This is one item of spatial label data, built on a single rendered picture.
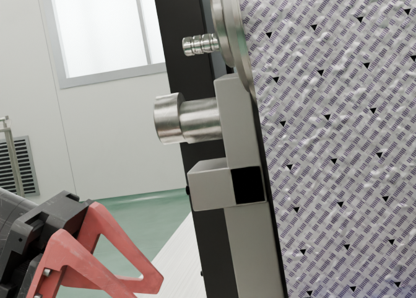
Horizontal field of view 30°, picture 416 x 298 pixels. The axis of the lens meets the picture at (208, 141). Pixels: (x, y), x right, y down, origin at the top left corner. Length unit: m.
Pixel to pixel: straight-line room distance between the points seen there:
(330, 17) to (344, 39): 0.02
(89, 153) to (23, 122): 0.62
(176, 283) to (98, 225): 0.55
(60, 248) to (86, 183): 6.07
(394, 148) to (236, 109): 0.14
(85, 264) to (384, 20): 0.25
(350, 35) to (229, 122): 0.13
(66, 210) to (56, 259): 0.06
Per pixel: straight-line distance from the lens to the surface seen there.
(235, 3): 0.50
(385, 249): 0.53
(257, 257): 0.62
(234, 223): 0.62
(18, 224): 0.53
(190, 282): 1.12
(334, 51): 0.51
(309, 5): 0.51
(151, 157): 6.38
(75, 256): 0.52
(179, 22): 0.86
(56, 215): 0.55
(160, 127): 0.61
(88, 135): 6.50
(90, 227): 0.60
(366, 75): 0.51
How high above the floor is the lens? 1.24
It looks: 8 degrees down
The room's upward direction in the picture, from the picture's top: 10 degrees counter-clockwise
